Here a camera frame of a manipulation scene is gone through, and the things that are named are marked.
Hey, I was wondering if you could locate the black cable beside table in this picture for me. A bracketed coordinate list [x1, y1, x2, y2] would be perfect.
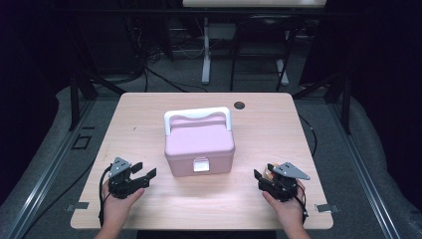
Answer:
[299, 115, 318, 157]

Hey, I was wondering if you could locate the black metal stand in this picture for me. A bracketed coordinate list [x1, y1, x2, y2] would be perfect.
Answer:
[293, 71, 352, 135]
[68, 71, 127, 132]

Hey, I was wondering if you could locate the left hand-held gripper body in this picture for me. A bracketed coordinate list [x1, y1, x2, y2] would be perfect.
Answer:
[107, 156, 135, 199]

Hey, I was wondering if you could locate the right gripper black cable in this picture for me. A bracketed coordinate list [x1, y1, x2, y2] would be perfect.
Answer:
[296, 183, 310, 225]

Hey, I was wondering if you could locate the pink plastic box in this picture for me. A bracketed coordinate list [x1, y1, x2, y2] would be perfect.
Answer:
[163, 106, 236, 178]

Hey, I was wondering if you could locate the long black floor cable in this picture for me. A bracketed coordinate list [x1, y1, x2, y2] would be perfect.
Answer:
[31, 158, 96, 230]

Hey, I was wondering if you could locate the black chair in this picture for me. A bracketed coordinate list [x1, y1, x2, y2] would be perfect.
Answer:
[230, 14, 297, 93]

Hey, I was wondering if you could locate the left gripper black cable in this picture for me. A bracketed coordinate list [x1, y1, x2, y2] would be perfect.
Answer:
[98, 165, 113, 227]

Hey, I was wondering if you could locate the white standing desk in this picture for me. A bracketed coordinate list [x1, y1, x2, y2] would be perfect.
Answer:
[182, 0, 327, 87]

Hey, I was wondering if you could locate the orange bracelet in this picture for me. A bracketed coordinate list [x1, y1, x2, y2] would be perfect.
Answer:
[263, 167, 278, 182]

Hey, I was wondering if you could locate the person's left hand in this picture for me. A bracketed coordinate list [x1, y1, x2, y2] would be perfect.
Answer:
[101, 180, 146, 228]

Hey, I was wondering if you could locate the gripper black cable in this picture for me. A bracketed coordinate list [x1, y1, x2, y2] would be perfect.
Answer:
[296, 183, 310, 225]
[98, 165, 113, 227]

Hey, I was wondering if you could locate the person's right hand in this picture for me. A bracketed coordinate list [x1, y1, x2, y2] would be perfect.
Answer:
[262, 180, 307, 230]

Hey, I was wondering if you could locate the tangle of black cables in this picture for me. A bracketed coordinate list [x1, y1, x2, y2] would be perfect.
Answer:
[125, 13, 173, 64]

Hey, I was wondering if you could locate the aluminium floor rail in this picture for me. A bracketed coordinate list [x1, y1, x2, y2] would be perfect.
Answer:
[329, 101, 401, 239]
[6, 99, 96, 239]

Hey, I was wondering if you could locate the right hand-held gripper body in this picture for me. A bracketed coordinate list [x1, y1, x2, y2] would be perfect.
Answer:
[260, 161, 312, 202]

